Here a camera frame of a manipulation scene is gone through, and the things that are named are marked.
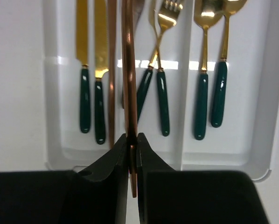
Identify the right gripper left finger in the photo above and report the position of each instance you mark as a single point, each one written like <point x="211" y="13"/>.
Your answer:
<point x="95" y="195"/>

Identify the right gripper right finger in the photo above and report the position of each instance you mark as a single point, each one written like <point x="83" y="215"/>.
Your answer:
<point x="167" y="196"/>

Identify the gold fork green handle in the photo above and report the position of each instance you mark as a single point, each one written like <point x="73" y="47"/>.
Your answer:
<point x="167" y="18"/>
<point x="146" y="79"/>

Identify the rose gold fork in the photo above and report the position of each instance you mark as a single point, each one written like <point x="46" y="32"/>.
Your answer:
<point x="129" y="89"/>
<point x="138" y="6"/>

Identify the gold knife green handle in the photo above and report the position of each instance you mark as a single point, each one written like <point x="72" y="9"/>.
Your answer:
<point x="82" y="56"/>
<point x="101" y="67"/>

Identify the gold spoon green handle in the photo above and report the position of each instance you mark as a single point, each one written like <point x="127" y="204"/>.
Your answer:
<point x="230" y="7"/>
<point x="206" y="14"/>

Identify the rose gold knife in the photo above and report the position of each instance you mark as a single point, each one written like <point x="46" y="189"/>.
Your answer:
<point x="112" y="15"/>

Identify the white cutlery tray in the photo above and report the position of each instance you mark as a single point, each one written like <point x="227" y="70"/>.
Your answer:
<point x="244" y="141"/>

